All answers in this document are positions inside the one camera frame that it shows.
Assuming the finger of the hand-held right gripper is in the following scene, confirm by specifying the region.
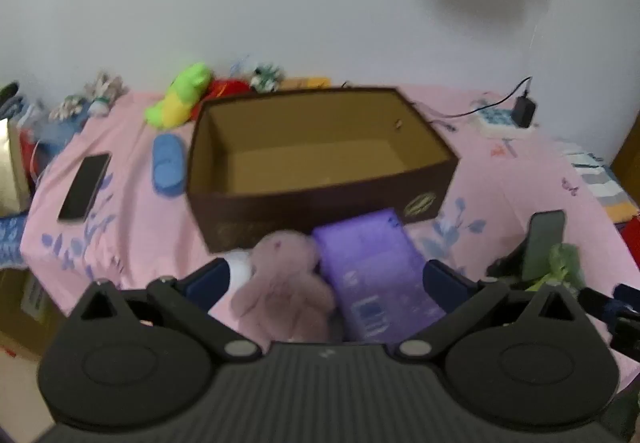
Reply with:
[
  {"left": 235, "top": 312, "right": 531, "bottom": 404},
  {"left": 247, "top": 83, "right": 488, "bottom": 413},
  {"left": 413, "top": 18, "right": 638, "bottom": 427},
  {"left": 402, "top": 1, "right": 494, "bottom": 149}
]
[{"left": 579, "top": 283, "right": 640, "bottom": 364}]

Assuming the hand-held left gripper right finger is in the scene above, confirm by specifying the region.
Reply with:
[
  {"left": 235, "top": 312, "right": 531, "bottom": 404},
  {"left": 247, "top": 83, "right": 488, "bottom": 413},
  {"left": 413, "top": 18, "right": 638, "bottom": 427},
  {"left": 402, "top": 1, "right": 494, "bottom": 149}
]
[{"left": 397, "top": 259, "right": 596, "bottom": 366}]

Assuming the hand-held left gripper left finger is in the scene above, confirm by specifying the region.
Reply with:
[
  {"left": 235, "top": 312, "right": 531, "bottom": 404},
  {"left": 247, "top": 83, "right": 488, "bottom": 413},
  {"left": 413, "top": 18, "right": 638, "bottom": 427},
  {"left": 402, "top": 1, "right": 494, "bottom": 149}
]
[{"left": 67, "top": 259, "right": 263, "bottom": 365}]

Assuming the green mesh bath sponge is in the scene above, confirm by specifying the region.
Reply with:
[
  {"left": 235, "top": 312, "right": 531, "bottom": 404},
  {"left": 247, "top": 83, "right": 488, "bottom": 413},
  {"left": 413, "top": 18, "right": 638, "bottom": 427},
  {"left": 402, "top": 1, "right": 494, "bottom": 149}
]
[{"left": 525, "top": 243, "right": 587, "bottom": 291}]

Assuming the pink plush bunny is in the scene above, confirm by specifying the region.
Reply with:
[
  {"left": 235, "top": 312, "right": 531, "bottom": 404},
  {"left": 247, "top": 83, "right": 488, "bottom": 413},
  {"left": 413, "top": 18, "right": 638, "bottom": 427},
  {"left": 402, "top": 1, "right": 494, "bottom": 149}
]
[{"left": 230, "top": 230, "right": 337, "bottom": 344}]

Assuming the brown cardboard box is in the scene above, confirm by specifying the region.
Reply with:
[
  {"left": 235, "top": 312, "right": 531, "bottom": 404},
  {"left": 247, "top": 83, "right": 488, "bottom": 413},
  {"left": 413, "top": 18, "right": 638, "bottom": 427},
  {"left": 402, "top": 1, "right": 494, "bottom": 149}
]
[{"left": 186, "top": 86, "right": 460, "bottom": 254}]

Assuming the purple tissue pack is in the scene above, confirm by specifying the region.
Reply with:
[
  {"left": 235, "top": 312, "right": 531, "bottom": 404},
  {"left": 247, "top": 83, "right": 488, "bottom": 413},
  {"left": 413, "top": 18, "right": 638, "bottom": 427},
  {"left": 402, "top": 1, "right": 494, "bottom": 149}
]
[{"left": 311, "top": 208, "right": 447, "bottom": 344}]

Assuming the dark phone on stand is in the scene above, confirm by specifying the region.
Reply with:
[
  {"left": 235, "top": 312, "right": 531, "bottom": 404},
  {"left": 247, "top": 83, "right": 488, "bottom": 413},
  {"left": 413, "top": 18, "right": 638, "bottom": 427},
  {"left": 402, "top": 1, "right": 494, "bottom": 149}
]
[{"left": 522, "top": 210, "right": 567, "bottom": 284}]

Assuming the blue oval case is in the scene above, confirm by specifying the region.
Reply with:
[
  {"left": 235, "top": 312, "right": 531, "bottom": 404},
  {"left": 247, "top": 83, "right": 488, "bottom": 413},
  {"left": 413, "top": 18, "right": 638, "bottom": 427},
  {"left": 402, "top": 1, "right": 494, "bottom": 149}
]
[{"left": 151, "top": 133, "right": 187, "bottom": 198}]

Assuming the striped cloth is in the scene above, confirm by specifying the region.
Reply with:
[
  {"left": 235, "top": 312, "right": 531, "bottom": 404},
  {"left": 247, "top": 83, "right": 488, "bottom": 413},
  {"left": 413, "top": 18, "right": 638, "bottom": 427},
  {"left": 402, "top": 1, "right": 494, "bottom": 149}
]
[{"left": 560, "top": 138, "right": 640, "bottom": 224}]

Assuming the pink floral bedsheet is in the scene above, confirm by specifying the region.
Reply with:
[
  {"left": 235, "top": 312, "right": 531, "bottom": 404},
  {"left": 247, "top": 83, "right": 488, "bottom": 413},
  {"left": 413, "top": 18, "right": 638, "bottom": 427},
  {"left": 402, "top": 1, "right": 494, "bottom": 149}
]
[{"left": 22, "top": 83, "right": 640, "bottom": 394}]

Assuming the brown wooden furniture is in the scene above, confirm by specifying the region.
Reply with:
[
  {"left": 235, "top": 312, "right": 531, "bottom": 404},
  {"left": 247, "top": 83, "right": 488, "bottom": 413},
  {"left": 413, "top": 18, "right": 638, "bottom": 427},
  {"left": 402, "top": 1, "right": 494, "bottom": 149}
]
[{"left": 607, "top": 103, "right": 640, "bottom": 184}]

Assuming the black smartphone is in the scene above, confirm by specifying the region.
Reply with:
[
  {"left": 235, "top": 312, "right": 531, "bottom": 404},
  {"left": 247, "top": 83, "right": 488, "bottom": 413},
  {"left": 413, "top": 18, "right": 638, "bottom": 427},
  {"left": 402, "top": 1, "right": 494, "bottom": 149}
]
[{"left": 56, "top": 152, "right": 112, "bottom": 224}]

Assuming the white power strip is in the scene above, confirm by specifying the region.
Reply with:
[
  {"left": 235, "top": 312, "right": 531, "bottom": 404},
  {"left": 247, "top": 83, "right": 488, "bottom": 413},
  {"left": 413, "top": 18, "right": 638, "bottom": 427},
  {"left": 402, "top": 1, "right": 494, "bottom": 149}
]
[{"left": 472, "top": 98, "right": 536, "bottom": 139}]

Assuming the black charger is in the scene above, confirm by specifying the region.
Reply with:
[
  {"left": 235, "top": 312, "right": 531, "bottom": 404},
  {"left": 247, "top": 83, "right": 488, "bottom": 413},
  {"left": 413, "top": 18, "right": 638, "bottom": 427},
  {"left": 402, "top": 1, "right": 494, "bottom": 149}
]
[{"left": 511, "top": 96, "right": 537, "bottom": 129}]

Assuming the green and yellow plush toy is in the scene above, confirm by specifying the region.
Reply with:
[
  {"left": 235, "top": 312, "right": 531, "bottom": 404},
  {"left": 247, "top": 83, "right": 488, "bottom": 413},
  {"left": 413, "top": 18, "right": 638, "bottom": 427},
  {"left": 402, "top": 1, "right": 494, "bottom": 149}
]
[{"left": 144, "top": 62, "right": 215, "bottom": 130}]

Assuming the plain cardboard carton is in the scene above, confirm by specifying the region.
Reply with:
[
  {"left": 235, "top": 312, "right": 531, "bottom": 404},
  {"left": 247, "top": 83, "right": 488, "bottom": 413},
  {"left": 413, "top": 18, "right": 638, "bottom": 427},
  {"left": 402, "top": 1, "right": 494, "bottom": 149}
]
[{"left": 0, "top": 268, "right": 68, "bottom": 356}]

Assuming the red plush item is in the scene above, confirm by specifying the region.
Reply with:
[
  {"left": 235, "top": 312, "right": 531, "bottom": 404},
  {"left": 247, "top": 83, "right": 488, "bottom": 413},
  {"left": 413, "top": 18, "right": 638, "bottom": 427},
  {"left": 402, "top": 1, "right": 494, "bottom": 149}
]
[{"left": 192, "top": 79, "right": 253, "bottom": 111}]

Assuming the blue patterned cloth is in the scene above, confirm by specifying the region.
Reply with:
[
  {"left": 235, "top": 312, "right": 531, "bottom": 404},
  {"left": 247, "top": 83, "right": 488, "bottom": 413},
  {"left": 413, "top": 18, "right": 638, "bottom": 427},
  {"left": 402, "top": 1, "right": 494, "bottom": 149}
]
[{"left": 0, "top": 213, "right": 31, "bottom": 269}]

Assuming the green and white knotted toy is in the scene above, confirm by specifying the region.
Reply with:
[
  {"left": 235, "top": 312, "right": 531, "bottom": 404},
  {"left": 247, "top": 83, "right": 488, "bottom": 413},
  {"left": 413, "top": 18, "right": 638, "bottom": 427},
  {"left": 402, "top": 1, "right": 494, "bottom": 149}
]
[{"left": 250, "top": 64, "right": 285, "bottom": 91}]

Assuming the blue plastic bag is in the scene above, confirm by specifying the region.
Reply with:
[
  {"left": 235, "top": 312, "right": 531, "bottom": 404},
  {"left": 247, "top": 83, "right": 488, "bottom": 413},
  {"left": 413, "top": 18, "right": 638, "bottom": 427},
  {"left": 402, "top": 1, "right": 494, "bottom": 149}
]
[{"left": 20, "top": 108, "right": 88, "bottom": 174}]

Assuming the orange flat item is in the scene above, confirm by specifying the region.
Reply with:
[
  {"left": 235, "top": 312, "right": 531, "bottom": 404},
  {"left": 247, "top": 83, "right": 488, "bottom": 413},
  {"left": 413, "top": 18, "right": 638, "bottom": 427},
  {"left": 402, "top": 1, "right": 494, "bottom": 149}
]
[{"left": 277, "top": 76, "right": 331, "bottom": 90}]

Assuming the gold paper bag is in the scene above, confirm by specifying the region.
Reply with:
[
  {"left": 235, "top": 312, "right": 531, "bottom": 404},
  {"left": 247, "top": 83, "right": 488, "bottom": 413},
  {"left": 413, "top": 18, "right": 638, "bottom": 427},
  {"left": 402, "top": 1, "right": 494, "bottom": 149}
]
[{"left": 0, "top": 118, "right": 31, "bottom": 219}]

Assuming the dark green item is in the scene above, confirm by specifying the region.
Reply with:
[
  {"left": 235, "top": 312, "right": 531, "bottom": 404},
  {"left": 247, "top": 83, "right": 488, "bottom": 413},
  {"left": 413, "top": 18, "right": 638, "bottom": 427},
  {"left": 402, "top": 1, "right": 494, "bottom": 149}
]
[{"left": 0, "top": 80, "right": 31, "bottom": 119}]

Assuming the black cable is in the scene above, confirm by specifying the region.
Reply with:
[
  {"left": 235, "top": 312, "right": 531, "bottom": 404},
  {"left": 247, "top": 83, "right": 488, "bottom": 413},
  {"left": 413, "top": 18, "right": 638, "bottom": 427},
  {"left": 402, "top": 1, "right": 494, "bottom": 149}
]
[{"left": 400, "top": 76, "right": 533, "bottom": 129}]

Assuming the white power cable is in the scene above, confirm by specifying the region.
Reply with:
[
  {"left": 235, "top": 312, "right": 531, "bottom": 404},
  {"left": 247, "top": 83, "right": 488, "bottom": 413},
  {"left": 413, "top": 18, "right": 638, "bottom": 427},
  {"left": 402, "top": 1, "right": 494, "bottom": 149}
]
[{"left": 527, "top": 18, "right": 541, "bottom": 96}]

